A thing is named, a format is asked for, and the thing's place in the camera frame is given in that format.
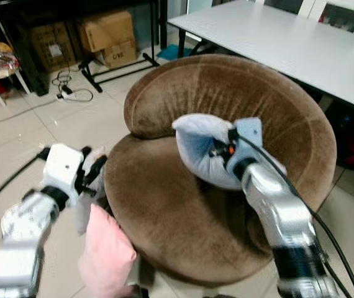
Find plain grey pillow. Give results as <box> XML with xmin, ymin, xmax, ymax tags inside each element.
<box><xmin>171</xmin><ymin>113</ymin><xmax>287</xmax><ymax>191</ymax></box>

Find grey pillow with brown tag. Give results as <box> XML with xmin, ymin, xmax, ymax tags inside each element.
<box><xmin>73</xmin><ymin>147</ymin><xmax>110</xmax><ymax>237</ymax></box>

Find pink velvet pillow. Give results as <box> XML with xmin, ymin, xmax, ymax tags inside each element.
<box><xmin>77</xmin><ymin>203</ymin><xmax>138</xmax><ymax>298</ymax></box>

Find teal floor mat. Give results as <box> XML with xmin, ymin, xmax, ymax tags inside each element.
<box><xmin>158</xmin><ymin>43</ymin><xmax>194</xmax><ymax>61</ymax></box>

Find brown velvet armchair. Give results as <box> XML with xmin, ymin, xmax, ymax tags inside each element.
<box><xmin>104</xmin><ymin>53</ymin><xmax>338</xmax><ymax>287</ymax></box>

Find black metal rack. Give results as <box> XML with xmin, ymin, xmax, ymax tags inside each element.
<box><xmin>0</xmin><ymin>0</ymin><xmax>169</xmax><ymax>95</ymax></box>

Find dark labelled cardboard box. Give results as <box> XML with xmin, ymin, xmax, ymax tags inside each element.
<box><xmin>30</xmin><ymin>21</ymin><xmax>79</xmax><ymax>73</ymax></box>

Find large plain cardboard box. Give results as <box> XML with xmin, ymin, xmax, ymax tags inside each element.
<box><xmin>77</xmin><ymin>9</ymin><xmax>135</xmax><ymax>54</ymax></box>

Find white chair with dark panel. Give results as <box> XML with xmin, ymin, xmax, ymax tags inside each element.
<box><xmin>254</xmin><ymin>0</ymin><xmax>354</xmax><ymax>39</ymax></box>

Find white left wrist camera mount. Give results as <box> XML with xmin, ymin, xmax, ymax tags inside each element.
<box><xmin>40</xmin><ymin>143</ymin><xmax>85</xmax><ymax>200</ymax></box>

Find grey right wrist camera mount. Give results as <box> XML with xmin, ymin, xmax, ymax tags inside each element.
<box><xmin>229</xmin><ymin>117</ymin><xmax>264</xmax><ymax>166</ymax></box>

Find black power strip cable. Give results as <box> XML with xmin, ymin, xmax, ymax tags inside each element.
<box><xmin>55</xmin><ymin>68</ymin><xmax>95</xmax><ymax>104</ymax></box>

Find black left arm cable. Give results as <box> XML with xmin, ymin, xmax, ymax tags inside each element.
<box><xmin>0</xmin><ymin>147</ymin><xmax>53</xmax><ymax>219</ymax></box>

